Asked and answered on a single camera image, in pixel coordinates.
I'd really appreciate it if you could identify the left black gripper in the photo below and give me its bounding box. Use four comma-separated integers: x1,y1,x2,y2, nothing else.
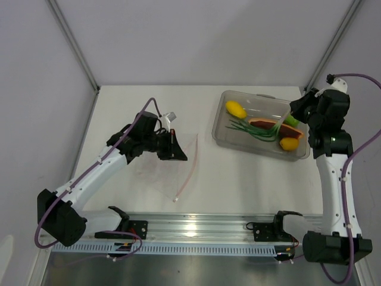
143,129,188,161

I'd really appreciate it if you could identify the clear zip top bag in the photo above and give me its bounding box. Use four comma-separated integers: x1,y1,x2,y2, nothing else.
131,133,198,203

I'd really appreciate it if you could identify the red meat slice toy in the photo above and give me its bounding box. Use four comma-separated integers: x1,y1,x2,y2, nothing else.
248,117,304,139

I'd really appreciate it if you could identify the green onion toy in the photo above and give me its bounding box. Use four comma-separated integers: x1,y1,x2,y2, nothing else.
227,112,296,142

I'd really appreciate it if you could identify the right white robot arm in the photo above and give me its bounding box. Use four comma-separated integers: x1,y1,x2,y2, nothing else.
271,88,373,265

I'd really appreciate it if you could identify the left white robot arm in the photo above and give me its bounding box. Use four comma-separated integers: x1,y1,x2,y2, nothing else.
37,111,188,247

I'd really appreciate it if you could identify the yellow lemon toy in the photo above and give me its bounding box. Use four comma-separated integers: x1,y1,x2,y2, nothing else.
279,137,299,151

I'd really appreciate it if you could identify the clear plastic tray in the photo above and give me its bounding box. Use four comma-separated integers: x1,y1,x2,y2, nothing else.
212,91,310,161

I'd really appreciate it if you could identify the yellow mango toy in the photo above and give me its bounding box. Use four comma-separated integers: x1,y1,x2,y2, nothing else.
225,101,247,119

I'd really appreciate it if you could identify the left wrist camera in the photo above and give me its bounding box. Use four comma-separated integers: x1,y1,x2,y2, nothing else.
159,112,176,131

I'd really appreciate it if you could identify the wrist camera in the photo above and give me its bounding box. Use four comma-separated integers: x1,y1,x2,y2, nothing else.
159,112,176,131
326,74,348,94

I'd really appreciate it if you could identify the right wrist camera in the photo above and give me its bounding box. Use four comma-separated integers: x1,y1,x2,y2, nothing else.
326,74,348,94

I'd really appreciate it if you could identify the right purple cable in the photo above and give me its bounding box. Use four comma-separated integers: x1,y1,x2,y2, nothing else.
320,72,381,283

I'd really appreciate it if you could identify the aluminium mounting rail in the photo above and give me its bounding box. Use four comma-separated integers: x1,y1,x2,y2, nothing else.
41,212,328,247

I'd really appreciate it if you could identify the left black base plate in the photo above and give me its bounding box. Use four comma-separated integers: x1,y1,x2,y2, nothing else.
121,220,149,240

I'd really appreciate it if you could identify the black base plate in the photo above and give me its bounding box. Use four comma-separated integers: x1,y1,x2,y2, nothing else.
245,222,297,243
121,220,149,240

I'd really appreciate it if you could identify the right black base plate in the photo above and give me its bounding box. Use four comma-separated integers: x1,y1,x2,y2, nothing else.
245,222,297,243

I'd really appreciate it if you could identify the white slotted cable duct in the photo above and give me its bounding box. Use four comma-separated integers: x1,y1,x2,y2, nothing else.
53,242,277,257

